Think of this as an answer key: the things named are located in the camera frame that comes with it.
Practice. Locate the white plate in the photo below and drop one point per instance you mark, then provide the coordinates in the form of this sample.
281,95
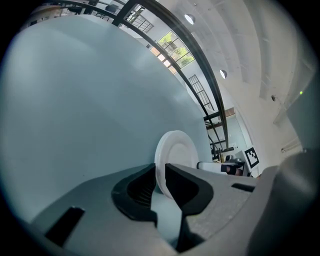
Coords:
157,153
182,155

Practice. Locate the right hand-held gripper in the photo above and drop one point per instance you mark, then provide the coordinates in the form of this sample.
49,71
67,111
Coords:
251,157

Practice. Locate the large glass window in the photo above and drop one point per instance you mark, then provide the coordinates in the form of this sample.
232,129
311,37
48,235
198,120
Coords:
175,50

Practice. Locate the dome ceiling lamp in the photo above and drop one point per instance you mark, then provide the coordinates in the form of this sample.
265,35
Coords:
189,19
223,74

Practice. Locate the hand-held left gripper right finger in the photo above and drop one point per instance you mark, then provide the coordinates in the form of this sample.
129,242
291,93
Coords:
220,200

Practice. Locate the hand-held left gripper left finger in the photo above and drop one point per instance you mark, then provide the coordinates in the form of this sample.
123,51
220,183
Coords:
100,200

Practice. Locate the black metal railing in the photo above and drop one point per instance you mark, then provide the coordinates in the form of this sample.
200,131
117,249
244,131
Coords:
222,110

